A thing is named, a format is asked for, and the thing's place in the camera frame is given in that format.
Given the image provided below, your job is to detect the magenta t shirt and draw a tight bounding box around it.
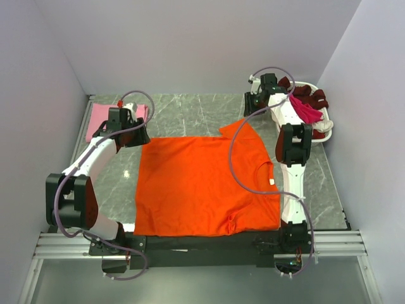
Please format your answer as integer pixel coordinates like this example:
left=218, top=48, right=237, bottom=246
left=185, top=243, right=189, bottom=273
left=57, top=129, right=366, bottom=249
left=289, top=95, right=323, bottom=124

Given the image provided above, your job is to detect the folded pink t shirt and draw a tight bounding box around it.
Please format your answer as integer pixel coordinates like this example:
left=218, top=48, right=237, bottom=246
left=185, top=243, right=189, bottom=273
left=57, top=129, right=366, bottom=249
left=85, top=103, right=149, bottom=143

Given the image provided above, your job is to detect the aluminium frame rail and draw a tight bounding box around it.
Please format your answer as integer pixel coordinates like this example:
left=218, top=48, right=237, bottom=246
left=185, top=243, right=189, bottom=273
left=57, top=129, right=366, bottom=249
left=32, top=231, right=367, bottom=260

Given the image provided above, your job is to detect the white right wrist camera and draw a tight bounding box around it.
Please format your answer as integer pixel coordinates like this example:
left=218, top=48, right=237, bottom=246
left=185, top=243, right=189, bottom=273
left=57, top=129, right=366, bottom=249
left=248, top=74, right=261, bottom=95

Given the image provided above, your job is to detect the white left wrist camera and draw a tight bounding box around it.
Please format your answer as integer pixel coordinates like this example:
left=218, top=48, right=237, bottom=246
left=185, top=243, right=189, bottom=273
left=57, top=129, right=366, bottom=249
left=117, top=99, right=137, bottom=113

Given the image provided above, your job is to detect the orange t shirt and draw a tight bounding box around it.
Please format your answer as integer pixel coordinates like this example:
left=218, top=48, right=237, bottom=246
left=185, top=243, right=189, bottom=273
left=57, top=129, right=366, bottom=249
left=134, top=121, right=280, bottom=237

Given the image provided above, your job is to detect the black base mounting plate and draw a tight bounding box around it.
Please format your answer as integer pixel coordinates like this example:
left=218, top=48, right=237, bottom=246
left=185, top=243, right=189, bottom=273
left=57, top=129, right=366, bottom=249
left=88, top=230, right=315, bottom=274

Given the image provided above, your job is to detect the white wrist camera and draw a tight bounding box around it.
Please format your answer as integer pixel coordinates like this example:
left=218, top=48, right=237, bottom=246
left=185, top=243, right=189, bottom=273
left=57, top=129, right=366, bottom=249
left=117, top=99, right=137, bottom=113
left=248, top=74, right=261, bottom=95

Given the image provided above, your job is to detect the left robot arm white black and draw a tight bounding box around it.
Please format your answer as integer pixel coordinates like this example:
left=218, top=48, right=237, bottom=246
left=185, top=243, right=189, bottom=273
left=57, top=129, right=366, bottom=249
left=46, top=107, right=151, bottom=255

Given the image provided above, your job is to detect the dark red t shirt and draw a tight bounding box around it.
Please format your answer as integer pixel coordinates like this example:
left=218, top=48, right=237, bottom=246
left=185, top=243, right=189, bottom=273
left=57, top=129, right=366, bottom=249
left=290, top=85, right=329, bottom=111

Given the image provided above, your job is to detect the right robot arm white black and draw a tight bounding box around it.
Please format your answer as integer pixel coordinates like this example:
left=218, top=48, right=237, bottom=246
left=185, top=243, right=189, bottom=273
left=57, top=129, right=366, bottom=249
left=244, top=73, right=312, bottom=253

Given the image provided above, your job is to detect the white laundry basket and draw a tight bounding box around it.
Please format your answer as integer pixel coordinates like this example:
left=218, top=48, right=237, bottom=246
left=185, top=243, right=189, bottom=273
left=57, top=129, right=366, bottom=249
left=271, top=80, right=334, bottom=147

